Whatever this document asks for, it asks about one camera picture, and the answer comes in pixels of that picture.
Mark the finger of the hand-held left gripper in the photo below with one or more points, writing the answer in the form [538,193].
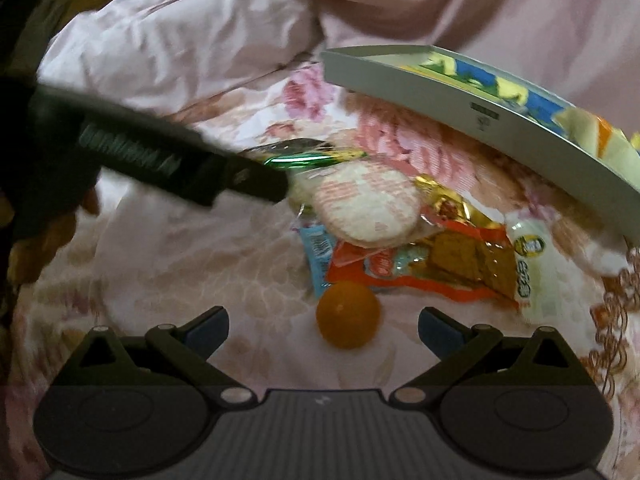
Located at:
[255,182]

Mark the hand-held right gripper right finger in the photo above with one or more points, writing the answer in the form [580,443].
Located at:
[435,332]

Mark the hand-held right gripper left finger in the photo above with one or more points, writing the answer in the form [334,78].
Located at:
[210,332]

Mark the dark snack clear printed packet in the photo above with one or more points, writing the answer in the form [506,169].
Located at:
[295,161]

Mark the orange snack packet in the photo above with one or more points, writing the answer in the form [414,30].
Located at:
[465,260]

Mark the blue snack packet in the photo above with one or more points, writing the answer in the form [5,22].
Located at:
[317,250]

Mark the round rice cracker packet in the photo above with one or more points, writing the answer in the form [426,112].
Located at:
[365,205]

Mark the grey box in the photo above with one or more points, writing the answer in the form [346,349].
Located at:
[450,105]

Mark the person's left hand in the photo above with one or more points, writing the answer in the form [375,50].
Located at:
[90,203]

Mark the floral bedsheet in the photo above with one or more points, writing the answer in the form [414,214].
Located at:
[175,270]

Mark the orange fruit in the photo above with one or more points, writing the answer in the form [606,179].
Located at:
[347,317]

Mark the pale pink quilt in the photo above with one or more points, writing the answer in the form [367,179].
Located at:
[175,45]

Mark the gold foil candy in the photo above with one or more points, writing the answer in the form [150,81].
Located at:
[445,205]

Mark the yellow snack packets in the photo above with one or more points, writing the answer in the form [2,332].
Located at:
[577,122]

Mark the pink curtain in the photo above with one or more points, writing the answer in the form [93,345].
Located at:
[475,5]

